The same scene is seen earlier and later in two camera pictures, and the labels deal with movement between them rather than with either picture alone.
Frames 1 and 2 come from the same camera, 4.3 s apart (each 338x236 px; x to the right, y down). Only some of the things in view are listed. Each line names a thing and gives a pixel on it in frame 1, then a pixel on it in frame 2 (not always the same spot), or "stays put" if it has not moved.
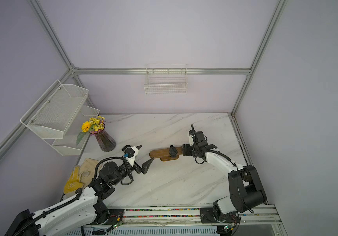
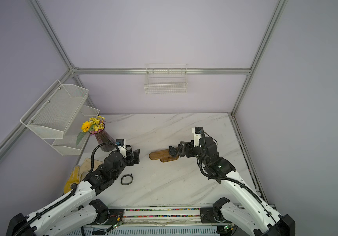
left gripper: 144,167 to 131,162
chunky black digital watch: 173,151 stays put
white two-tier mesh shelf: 57,117 stays put
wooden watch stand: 164,154 stays put
